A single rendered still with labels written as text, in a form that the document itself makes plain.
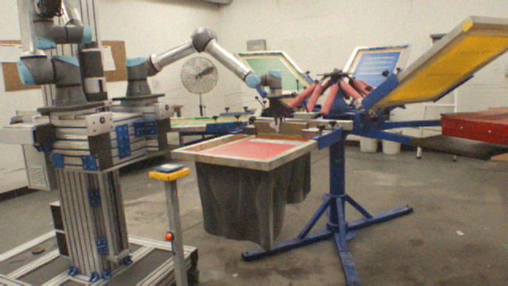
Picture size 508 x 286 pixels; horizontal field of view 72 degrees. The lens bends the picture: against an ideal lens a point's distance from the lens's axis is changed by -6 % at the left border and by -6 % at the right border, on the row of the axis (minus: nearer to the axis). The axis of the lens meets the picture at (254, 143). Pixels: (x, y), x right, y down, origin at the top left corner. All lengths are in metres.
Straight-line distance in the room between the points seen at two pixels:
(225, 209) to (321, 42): 5.00
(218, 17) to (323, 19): 2.27
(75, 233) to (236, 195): 1.04
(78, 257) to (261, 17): 5.68
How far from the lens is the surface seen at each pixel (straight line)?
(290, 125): 2.12
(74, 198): 2.30
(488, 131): 1.84
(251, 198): 1.78
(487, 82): 5.98
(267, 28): 7.11
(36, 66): 1.86
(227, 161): 1.66
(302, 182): 2.01
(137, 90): 2.23
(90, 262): 2.41
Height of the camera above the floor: 1.37
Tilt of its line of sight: 11 degrees down
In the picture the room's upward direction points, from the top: 3 degrees counter-clockwise
